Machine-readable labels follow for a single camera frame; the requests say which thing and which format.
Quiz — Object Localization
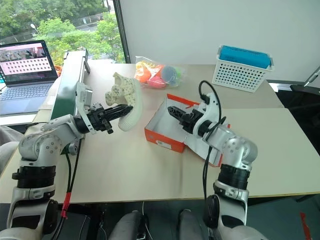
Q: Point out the blue block in basket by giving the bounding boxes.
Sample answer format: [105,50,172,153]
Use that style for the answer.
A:
[219,45,272,70]

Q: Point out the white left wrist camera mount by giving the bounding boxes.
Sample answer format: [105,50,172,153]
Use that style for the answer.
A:
[74,81,98,135]

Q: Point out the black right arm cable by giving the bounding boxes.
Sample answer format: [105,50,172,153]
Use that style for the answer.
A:
[198,79,228,201]

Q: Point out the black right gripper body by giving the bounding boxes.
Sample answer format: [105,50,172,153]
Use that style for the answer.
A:
[178,109,205,135]

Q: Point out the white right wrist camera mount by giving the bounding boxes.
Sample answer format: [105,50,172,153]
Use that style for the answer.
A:
[193,92,222,142]

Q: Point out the plastic bag of colourful toys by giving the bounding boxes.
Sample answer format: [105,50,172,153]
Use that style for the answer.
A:
[134,55,187,90]

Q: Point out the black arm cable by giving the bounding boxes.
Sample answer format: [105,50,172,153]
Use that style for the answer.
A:
[198,79,228,201]
[53,138,83,240]

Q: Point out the white perforated plastic basket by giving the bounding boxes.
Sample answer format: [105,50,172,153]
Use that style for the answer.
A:
[211,44,275,94]

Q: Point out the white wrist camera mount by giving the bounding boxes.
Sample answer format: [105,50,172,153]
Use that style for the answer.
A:
[74,81,98,135]
[193,92,222,142]

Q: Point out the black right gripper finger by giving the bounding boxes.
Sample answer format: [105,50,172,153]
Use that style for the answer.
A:
[166,105,188,118]
[169,111,186,124]

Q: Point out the red floor tape strip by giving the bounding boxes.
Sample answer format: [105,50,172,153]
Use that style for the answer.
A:
[299,211,314,240]

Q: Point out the dark window frame post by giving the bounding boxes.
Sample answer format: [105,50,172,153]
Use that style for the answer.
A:
[112,0,132,64]

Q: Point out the grey laptop computer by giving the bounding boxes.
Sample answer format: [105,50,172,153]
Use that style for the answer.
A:
[0,39,60,117]

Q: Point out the orange cardboard shoebox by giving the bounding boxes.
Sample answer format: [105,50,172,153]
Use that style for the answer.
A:
[144,93,232,168]

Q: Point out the green and white board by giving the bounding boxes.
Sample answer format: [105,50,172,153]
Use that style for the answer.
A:
[50,48,90,121]

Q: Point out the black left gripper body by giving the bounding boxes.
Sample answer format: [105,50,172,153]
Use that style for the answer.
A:
[87,101,115,136]

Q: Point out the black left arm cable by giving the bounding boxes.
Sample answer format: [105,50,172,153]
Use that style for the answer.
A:
[53,138,83,240]

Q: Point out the cream speckled knit shoe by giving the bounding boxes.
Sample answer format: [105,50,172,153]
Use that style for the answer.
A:
[104,71,144,132]

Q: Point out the grey rounded robot knee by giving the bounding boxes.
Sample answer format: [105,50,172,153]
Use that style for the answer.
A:
[109,210,146,240]

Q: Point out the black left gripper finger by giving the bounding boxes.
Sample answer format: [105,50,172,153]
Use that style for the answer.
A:
[104,110,133,123]
[102,104,134,116]

